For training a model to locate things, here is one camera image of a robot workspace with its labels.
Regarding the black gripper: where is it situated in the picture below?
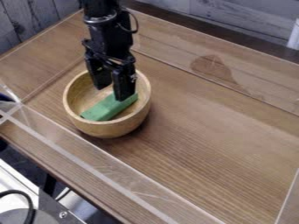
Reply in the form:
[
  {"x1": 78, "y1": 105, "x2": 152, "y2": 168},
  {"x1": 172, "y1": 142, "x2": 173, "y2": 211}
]
[{"x1": 81, "y1": 10, "x2": 136, "y2": 102}]

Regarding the green rectangular block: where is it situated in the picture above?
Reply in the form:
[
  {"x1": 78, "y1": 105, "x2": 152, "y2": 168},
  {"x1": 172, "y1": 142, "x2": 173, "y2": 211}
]
[{"x1": 80, "y1": 94, "x2": 137, "y2": 122}]

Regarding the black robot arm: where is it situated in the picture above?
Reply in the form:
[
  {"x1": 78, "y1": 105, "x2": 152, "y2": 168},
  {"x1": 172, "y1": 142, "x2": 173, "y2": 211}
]
[{"x1": 81, "y1": 0, "x2": 137, "y2": 102}]

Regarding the brown wooden bowl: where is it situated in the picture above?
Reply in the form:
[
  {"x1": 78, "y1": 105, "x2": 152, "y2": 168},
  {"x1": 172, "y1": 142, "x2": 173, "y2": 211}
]
[{"x1": 61, "y1": 71, "x2": 152, "y2": 138}]

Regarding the clear acrylic front barrier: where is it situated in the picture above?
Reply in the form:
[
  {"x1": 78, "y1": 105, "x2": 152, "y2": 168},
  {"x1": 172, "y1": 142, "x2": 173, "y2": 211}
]
[{"x1": 0, "y1": 84, "x2": 225, "y2": 224}]

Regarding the black table leg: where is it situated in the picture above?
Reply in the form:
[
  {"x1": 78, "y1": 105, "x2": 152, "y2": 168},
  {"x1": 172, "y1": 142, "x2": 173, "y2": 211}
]
[{"x1": 42, "y1": 174, "x2": 57, "y2": 196}]

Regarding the white post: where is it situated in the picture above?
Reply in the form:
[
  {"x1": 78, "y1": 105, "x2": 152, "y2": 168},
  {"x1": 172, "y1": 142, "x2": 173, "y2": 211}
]
[{"x1": 287, "y1": 18, "x2": 299, "y2": 50}]

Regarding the grey metal bracket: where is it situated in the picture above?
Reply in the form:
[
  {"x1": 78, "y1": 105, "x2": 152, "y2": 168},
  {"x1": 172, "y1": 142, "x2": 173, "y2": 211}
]
[{"x1": 33, "y1": 190, "x2": 86, "y2": 224}]

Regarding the black cable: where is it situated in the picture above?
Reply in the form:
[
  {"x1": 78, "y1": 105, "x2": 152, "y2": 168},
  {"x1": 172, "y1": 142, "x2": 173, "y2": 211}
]
[{"x1": 0, "y1": 189, "x2": 37, "y2": 224}]

